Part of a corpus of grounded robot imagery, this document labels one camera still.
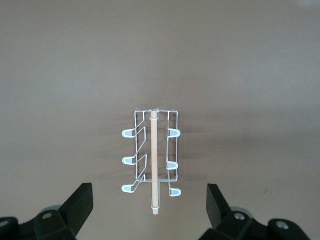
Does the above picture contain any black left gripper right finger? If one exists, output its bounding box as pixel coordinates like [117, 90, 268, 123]
[199, 183, 311, 240]

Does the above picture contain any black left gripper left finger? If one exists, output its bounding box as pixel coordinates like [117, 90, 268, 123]
[0, 182, 94, 240]

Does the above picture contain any white wire cup holder rack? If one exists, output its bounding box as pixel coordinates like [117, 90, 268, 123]
[120, 107, 182, 216]

